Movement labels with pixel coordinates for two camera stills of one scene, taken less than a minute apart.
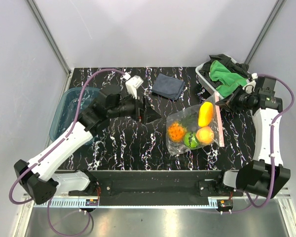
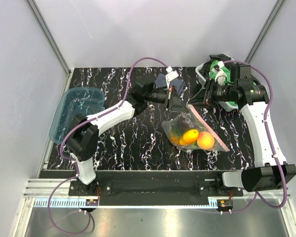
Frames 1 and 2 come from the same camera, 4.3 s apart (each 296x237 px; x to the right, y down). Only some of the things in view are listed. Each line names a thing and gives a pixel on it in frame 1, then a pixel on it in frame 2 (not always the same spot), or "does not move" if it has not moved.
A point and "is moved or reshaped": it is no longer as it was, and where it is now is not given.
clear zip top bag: x=196 y=126 is moved or reshaped
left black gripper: x=144 y=110 to x=177 y=105
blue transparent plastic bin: x=67 y=112 does not move
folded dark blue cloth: x=168 y=87 does not move
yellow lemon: x=205 y=114 to x=189 y=137
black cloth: x=239 y=67 does not move
